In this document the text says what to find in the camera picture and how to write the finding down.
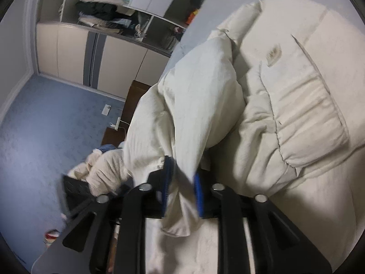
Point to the white wall socket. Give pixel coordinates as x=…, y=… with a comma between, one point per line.
x=106, y=109

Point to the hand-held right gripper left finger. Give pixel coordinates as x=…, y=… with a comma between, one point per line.
x=167, y=182

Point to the cream wardrobe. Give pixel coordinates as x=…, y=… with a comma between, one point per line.
x=119, y=62

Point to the blue cloth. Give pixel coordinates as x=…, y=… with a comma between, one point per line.
x=107, y=148

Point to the white hooded jacket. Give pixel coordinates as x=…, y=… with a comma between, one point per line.
x=285, y=97

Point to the white power strip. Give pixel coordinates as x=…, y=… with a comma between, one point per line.
x=115, y=123

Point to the pile of dark clothes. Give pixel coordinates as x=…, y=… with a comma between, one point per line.
x=97, y=11

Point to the cream knitted sweater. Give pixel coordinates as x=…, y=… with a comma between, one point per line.
x=108, y=168

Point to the white shelving unit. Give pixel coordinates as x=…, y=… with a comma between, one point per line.
x=159, y=20

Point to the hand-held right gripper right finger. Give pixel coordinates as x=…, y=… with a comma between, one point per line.
x=199, y=195

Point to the brown wooden nightstand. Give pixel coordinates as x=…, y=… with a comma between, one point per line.
x=137, y=94

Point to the orange toy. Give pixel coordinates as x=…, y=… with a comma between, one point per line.
x=192, y=17

